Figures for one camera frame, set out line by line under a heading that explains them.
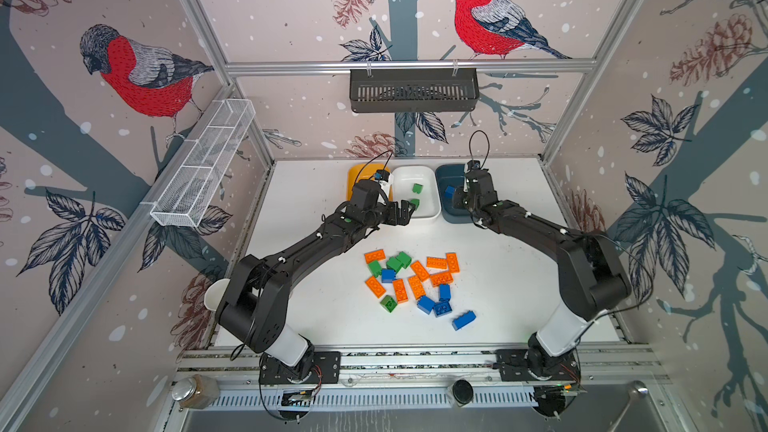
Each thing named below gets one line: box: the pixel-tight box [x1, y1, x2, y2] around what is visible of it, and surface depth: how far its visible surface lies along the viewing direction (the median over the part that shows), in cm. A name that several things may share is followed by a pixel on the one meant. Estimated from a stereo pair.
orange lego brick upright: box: [392, 279, 408, 304], surface depth 87 cm
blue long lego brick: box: [452, 310, 477, 331], surface depth 82 cm
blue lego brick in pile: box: [381, 269, 396, 283], surface depth 90 cm
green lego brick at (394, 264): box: [386, 256, 403, 273], surface depth 92 cm
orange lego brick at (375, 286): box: [365, 276, 387, 299], surface depth 89 cm
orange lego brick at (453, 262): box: [445, 252, 460, 273], surface depth 94 cm
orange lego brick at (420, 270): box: [410, 260, 430, 282], surface depth 92 cm
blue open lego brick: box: [439, 284, 451, 300], surface depth 86 cm
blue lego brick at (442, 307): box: [433, 300, 453, 316], surface depth 85 cm
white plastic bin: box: [392, 165, 441, 219], surface depth 113 cm
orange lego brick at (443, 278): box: [430, 272, 454, 287], surface depth 90 cm
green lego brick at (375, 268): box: [367, 260, 383, 278], surface depth 92 cm
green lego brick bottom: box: [380, 295, 397, 313], surface depth 85 cm
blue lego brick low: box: [417, 295, 435, 315], surface depth 84 cm
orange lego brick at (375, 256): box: [364, 249, 386, 264], surface depth 95 cm
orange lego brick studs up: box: [408, 275, 426, 300], surface depth 88 cm
